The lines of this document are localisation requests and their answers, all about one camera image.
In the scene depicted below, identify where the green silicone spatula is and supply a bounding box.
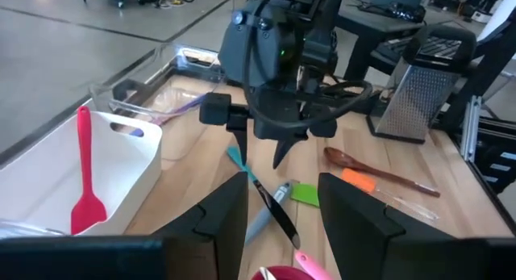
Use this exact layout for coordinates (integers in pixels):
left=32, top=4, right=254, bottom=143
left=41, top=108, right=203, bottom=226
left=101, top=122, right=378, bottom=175
left=289, top=182, right=322, bottom=208

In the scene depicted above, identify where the black keyboard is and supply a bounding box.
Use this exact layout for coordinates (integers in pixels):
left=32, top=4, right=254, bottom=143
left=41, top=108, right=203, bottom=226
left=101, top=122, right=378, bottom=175
left=377, top=36, right=464, bottom=64

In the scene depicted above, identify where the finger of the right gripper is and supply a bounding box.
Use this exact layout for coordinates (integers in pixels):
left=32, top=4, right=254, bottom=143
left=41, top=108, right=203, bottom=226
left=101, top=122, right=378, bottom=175
left=273, top=135, right=307, bottom=170
left=232, top=128, right=249, bottom=167

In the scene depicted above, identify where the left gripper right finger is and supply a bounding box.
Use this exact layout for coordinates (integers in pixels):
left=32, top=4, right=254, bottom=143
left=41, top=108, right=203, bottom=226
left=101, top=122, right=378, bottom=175
left=318, top=173, right=516, bottom=280

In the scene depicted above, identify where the red silicone spatula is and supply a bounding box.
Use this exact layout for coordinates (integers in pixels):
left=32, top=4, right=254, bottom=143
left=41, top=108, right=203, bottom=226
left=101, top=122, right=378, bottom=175
left=70, top=105, right=109, bottom=236

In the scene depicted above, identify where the pink silicone spatula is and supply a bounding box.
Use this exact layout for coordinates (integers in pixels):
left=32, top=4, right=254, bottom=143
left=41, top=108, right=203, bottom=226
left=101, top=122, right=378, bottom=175
left=293, top=250, right=334, bottom=280

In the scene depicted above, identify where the grey metal spoon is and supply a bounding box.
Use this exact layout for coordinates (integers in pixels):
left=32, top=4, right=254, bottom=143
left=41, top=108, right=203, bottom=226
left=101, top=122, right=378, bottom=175
left=244, top=181, right=293, bottom=245

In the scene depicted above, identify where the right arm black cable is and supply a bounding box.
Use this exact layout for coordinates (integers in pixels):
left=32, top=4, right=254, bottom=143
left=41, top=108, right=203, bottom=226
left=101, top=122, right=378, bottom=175
left=240, top=13, right=374, bottom=131

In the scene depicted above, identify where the black desk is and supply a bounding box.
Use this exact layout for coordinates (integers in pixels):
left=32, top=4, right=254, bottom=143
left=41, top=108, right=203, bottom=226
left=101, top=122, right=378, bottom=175
left=336, top=0, right=431, bottom=81

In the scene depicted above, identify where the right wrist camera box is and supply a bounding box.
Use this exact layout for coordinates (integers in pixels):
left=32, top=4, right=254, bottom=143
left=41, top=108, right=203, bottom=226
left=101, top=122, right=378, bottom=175
left=198, top=92, right=234, bottom=127

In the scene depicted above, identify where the iridescent rainbow knife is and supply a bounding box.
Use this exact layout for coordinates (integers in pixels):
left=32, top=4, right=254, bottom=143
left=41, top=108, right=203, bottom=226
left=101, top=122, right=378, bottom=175
left=129, top=93, right=207, bottom=138

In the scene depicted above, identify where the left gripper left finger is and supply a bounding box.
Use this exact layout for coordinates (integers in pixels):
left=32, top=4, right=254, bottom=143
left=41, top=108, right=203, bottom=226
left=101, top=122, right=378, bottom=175
left=0, top=171, right=249, bottom=280

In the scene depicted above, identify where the teal-handled black-blade knife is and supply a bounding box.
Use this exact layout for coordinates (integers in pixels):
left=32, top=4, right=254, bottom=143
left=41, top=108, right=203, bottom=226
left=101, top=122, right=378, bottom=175
left=226, top=145, right=302, bottom=251

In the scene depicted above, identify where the red slotted spoon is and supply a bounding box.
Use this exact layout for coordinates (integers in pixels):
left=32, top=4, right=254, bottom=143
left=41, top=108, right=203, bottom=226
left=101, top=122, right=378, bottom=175
left=250, top=265, right=316, bottom=280

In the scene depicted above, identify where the clear plastic bin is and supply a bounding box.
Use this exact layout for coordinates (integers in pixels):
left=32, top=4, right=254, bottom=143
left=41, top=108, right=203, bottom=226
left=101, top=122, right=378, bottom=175
left=89, top=44, right=227, bottom=170

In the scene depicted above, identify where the orange brush clear handle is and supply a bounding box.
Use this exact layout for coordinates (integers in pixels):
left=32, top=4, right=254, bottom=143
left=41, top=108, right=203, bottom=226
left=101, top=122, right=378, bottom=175
left=340, top=167, right=440, bottom=223

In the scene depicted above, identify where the white plastic bin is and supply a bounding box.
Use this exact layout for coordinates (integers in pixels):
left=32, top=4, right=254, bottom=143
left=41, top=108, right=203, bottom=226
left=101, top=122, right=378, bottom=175
left=0, top=110, right=164, bottom=237

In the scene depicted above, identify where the brown wooden spoon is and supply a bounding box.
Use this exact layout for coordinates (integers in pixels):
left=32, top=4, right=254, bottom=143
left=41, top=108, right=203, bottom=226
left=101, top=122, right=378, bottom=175
left=323, top=146, right=442, bottom=199

